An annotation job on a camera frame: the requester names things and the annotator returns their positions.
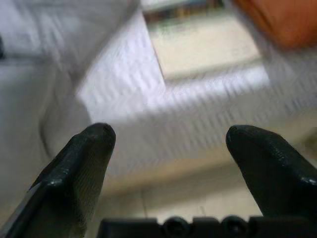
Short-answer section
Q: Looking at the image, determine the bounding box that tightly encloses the beige bed base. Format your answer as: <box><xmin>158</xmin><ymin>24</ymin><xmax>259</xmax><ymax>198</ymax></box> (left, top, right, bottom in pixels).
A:
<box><xmin>104</xmin><ymin>156</ymin><xmax>317</xmax><ymax>199</ymax></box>

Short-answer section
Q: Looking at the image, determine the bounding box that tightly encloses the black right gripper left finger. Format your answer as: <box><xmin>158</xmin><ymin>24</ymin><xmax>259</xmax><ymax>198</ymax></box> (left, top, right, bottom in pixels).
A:
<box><xmin>0</xmin><ymin>122</ymin><xmax>117</xmax><ymax>238</ymax></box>

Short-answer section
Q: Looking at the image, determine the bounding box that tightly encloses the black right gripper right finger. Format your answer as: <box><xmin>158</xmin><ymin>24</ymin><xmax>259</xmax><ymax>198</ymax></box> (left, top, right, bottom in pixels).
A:
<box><xmin>225</xmin><ymin>124</ymin><xmax>317</xmax><ymax>220</ymax></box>

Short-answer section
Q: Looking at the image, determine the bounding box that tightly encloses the mattress with white patterned sheet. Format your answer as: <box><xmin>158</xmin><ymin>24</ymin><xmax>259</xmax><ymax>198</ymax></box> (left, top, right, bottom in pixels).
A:
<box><xmin>74</xmin><ymin>9</ymin><xmax>317</xmax><ymax>177</ymax></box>

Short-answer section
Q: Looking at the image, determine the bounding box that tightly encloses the orange cushion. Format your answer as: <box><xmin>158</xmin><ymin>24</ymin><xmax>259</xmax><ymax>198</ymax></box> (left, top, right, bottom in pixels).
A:
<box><xmin>231</xmin><ymin>0</ymin><xmax>317</xmax><ymax>50</ymax></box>

